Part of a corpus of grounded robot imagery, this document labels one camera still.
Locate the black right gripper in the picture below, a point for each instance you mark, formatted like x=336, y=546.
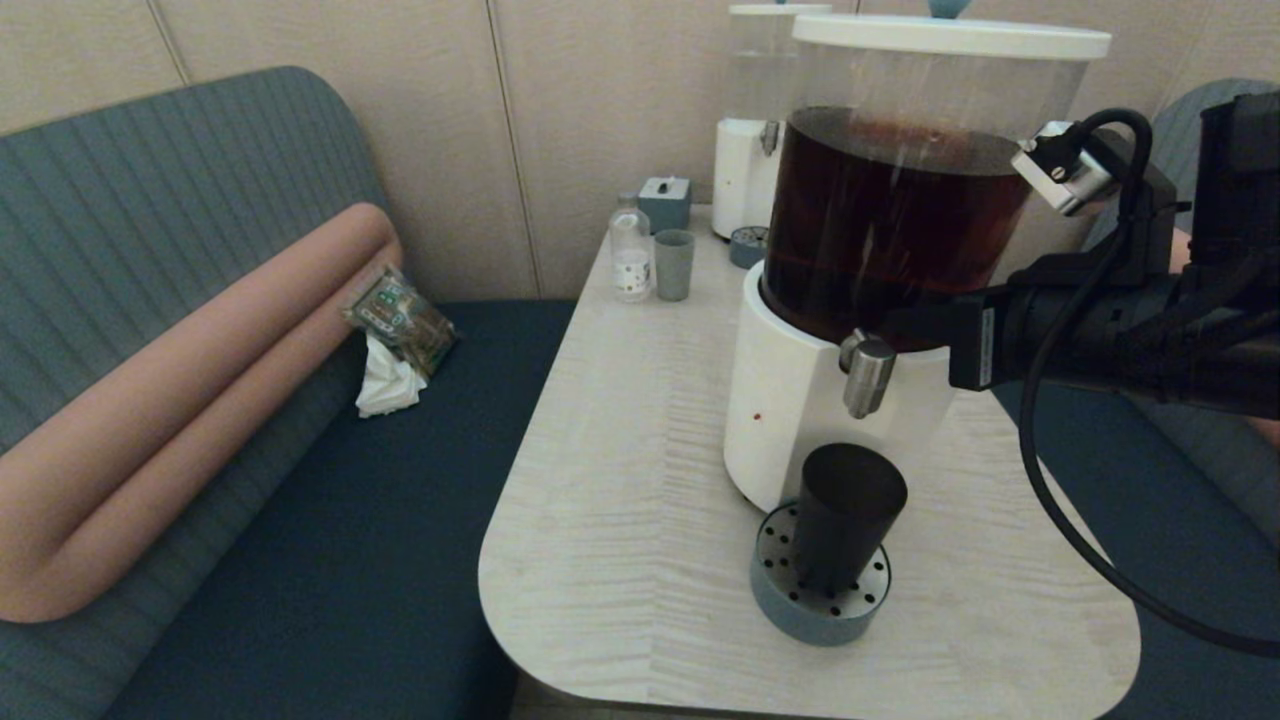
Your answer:
x=1080, y=330

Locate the metal dispenser tap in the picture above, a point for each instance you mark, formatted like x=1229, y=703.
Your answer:
x=868, y=375

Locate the black plastic cup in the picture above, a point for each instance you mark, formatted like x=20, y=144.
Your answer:
x=850, y=500

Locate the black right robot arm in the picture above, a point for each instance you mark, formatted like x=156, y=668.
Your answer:
x=1240, y=200

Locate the small grey-blue cup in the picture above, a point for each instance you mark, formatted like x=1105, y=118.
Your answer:
x=673, y=265

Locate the large dark tea dispenser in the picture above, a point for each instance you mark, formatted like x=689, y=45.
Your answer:
x=880, y=230

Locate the small blue drip tray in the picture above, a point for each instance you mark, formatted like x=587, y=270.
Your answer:
x=747, y=246

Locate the pink bolster cushion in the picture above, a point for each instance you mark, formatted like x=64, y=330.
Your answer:
x=1182, y=250
x=200, y=400

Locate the blue tissue box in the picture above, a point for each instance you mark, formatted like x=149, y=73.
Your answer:
x=663, y=205

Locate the large white dispenser lid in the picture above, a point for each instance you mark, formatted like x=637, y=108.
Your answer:
x=950, y=35

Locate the clear plastic bottle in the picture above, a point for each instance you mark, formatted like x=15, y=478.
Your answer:
x=630, y=255

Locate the round grey drip tray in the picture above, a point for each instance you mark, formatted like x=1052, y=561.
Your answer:
x=815, y=620

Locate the clear printed snack packet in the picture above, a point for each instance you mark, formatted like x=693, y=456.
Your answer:
x=400, y=316

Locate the crumpled white tissue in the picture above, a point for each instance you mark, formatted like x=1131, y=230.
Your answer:
x=385, y=387

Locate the blue upholstered bench with packet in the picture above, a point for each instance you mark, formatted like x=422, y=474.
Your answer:
x=330, y=520

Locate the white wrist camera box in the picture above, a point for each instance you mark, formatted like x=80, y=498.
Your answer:
x=1065, y=175

